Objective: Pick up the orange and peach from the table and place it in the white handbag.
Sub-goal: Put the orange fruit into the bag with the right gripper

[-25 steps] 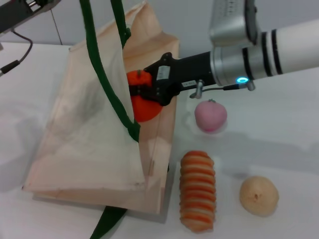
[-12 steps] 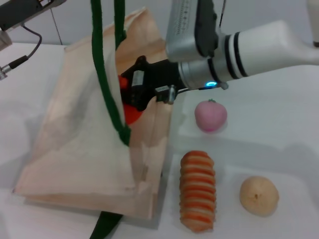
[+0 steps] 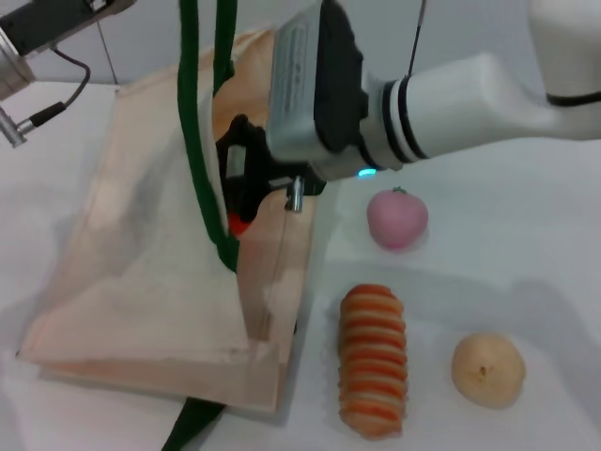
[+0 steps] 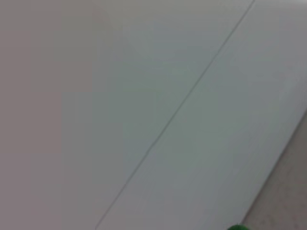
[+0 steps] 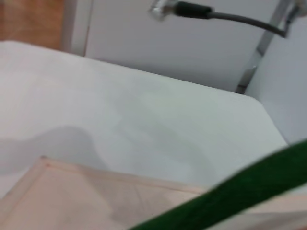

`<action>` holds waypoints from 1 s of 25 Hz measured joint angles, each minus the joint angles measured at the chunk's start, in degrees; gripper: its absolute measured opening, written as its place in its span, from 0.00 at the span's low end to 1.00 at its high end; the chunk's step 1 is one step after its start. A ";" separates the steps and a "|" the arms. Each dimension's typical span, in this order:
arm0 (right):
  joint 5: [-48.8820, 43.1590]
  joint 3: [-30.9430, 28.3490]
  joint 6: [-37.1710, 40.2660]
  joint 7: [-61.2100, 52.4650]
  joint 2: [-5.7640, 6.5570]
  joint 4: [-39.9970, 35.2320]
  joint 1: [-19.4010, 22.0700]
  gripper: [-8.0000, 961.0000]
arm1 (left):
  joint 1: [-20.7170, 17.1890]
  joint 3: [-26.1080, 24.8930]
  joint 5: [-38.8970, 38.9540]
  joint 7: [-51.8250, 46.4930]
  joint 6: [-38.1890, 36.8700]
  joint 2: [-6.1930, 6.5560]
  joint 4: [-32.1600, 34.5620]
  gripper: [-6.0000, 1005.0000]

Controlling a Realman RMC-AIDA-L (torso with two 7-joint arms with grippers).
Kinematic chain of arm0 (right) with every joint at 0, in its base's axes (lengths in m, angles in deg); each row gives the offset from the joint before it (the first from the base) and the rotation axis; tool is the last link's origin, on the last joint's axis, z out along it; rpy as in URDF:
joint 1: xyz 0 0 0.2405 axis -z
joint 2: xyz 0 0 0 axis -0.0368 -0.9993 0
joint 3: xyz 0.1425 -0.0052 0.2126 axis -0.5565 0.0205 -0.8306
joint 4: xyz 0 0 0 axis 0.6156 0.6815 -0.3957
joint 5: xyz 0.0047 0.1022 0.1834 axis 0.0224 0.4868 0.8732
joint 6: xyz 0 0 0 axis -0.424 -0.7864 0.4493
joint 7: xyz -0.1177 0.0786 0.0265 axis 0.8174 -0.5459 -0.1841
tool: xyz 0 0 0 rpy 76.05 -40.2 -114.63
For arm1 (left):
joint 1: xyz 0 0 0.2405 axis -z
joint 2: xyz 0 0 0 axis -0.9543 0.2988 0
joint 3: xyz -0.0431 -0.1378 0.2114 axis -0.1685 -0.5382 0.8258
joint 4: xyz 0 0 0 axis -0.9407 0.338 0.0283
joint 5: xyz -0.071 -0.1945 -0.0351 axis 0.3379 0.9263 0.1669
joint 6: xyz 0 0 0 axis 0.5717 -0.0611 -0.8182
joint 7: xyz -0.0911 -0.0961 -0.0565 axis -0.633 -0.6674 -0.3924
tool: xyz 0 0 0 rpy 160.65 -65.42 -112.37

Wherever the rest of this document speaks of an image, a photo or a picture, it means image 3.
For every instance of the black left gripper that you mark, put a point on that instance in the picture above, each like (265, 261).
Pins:
(56, 21)

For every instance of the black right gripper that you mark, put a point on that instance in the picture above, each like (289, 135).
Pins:
(263, 171)

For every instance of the silver right wrist connector plug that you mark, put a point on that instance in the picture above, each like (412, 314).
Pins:
(296, 195)

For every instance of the grey black wrist camera box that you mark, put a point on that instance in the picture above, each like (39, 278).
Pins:
(300, 94)

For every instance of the beige round toy fruit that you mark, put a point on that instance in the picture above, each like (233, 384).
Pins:
(488, 371)

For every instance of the pink toy peach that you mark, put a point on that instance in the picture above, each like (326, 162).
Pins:
(396, 221)

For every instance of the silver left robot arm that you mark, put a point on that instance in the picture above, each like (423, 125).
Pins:
(11, 70)

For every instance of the orange striped bread roll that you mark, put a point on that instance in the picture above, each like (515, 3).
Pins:
(371, 362)

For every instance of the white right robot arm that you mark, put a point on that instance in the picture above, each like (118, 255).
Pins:
(469, 103)

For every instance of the orange toy fruit with stem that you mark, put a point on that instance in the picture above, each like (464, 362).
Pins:
(237, 226)

